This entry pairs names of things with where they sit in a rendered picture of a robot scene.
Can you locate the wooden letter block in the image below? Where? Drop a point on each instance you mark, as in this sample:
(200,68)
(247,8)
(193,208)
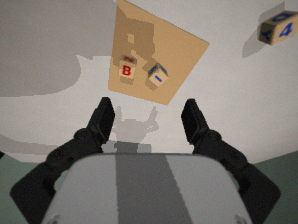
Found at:
(279,27)
(127,66)
(157,74)

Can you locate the tan mat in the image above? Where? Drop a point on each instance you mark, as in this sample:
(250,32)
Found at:
(150,39)

